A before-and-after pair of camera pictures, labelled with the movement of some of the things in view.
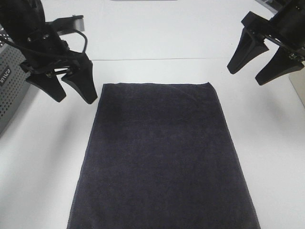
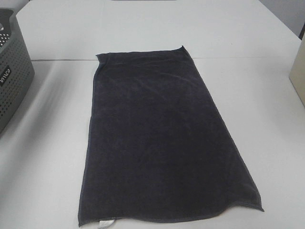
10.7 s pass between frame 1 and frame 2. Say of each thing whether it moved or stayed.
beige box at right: stayed
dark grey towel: moved
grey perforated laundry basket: stayed
